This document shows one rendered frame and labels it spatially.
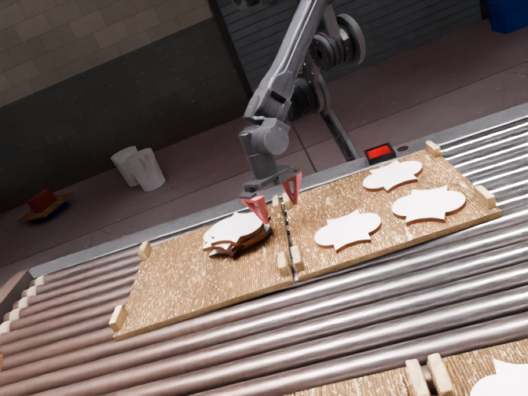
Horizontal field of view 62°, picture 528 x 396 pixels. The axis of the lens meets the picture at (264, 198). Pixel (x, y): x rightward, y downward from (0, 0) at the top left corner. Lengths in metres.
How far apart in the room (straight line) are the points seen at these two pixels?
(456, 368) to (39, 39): 5.80
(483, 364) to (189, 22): 5.30
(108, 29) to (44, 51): 0.81
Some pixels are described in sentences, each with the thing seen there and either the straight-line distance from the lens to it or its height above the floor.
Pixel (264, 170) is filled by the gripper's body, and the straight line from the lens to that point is 0.94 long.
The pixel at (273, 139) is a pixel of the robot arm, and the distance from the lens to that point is 0.87.
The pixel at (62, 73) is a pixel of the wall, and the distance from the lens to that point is 6.07.
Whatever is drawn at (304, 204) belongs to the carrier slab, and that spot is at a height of 0.94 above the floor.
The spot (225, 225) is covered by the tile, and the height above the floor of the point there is 0.99.
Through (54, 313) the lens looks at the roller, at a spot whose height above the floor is 0.92.
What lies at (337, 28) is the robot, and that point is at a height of 1.20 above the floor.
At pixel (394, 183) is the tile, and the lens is 1.07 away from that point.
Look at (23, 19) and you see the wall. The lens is 6.11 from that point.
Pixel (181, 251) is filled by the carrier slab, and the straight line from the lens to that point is 1.18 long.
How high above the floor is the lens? 1.47
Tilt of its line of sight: 25 degrees down
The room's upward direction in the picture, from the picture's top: 23 degrees counter-clockwise
